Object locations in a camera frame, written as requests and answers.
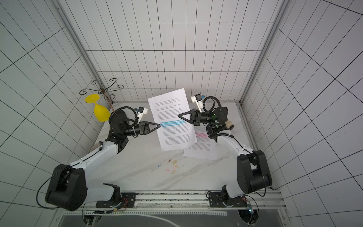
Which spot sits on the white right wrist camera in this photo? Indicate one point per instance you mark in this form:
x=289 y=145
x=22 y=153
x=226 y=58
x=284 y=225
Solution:
x=198 y=100

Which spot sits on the blue highlighted paper document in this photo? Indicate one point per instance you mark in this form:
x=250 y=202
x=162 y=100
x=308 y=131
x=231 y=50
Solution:
x=174 y=133

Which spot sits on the yellow plastic wine glass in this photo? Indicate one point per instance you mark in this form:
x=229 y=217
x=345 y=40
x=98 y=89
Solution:
x=101 y=113

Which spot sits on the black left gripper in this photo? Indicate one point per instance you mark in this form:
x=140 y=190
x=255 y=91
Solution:
x=145 y=128

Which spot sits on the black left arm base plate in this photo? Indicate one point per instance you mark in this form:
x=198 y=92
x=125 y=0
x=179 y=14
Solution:
x=121 y=201

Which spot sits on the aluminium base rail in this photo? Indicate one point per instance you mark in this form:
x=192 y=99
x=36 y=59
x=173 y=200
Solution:
x=182 y=202

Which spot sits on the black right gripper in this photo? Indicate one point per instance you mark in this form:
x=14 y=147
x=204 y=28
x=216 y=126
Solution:
x=195 y=117

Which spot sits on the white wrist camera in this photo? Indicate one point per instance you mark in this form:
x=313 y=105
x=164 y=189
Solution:
x=141 y=111
x=198 y=100

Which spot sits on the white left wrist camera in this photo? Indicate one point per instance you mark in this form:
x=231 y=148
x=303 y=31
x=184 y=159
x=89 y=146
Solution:
x=141 y=111

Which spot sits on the small glass jar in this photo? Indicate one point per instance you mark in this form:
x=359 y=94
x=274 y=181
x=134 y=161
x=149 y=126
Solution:
x=229 y=125

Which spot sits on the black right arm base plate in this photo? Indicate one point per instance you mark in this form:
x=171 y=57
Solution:
x=222 y=200

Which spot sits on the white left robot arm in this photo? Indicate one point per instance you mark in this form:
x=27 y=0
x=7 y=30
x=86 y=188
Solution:
x=68 y=188

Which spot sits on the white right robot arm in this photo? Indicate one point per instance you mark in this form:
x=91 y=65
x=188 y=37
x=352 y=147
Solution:
x=252 y=170

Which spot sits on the copper wire glass holder stand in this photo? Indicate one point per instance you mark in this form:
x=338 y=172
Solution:
x=106 y=92

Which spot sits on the pink highlighted paper document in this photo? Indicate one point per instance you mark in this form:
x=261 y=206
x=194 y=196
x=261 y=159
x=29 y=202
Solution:
x=204 y=148

